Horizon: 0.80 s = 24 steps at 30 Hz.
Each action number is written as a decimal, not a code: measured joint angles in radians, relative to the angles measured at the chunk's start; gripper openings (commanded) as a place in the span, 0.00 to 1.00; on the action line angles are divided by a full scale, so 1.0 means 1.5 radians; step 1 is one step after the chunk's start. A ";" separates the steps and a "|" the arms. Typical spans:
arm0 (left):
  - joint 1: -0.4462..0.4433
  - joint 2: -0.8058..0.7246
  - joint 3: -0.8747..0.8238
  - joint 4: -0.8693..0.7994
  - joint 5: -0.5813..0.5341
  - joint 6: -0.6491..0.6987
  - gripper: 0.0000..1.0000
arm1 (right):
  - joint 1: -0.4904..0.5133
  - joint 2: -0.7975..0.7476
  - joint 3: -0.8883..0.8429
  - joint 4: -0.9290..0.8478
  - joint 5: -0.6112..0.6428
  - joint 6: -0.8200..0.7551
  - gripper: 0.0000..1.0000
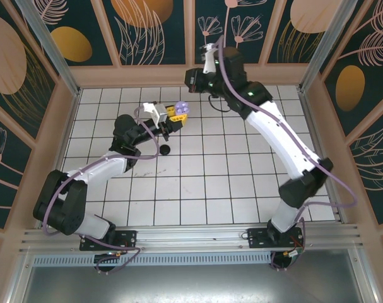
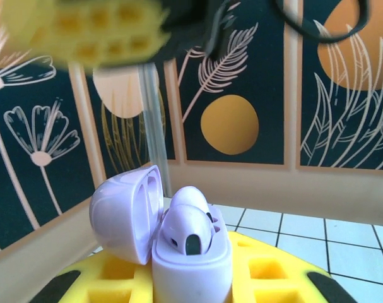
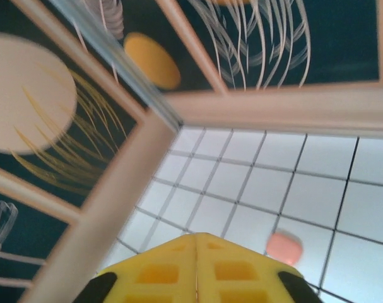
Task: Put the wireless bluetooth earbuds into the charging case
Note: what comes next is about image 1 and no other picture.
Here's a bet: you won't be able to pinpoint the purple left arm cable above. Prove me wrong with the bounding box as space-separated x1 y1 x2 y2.
41 105 160 275

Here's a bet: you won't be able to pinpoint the thin black right gripper cable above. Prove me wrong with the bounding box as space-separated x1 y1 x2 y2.
207 93 233 114

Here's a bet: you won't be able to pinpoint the aluminium table edge rail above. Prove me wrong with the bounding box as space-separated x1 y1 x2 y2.
36 90 82 229
299 90 350 225

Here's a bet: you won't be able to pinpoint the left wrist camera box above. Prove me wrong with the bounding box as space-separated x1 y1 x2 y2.
143 102 170 128

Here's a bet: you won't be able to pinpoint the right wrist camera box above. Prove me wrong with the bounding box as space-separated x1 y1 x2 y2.
199 43 220 76

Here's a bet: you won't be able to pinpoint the teal panel, pink flowers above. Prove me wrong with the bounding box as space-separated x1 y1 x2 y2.
194 0 276 66

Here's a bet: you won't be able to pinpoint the grey slotted cable duct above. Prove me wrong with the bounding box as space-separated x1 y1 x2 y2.
32 254 274 268

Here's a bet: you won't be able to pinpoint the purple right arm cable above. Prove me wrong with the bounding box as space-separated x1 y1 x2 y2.
216 35 359 271

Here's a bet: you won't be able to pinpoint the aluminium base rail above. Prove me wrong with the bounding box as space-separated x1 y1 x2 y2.
19 223 365 255

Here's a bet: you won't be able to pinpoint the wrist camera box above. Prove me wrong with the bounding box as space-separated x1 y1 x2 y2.
199 43 220 76
143 102 170 128

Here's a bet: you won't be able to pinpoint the teal panel, single flower outline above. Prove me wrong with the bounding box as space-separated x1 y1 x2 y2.
0 110 33 230

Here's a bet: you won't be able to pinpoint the teal panel, large beige oval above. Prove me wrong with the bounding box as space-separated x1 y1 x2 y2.
0 0 59 140

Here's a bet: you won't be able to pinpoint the teal panel, beige circle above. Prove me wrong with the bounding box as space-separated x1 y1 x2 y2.
266 0 337 65

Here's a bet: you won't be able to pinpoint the purple earbud charging case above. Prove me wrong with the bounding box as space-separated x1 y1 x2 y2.
174 100 192 115

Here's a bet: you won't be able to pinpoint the teal panel, feather outlines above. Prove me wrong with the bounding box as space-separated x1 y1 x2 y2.
348 118 383 225

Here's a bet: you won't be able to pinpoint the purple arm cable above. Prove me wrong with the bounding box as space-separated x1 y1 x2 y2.
216 35 359 271
41 105 160 275

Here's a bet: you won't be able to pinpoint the teal panel, small orange oval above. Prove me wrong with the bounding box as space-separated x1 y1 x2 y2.
30 0 116 67

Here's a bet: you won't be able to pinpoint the teal panel, orange oval, feathers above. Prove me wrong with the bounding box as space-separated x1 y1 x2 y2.
322 0 383 137

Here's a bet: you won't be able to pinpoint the teal panel, orange circle, leaves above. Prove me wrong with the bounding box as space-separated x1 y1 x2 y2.
102 0 187 66

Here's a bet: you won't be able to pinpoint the aluminium frame post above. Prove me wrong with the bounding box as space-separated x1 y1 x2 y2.
6 252 33 303
15 0 82 97
299 0 359 94
348 249 383 303

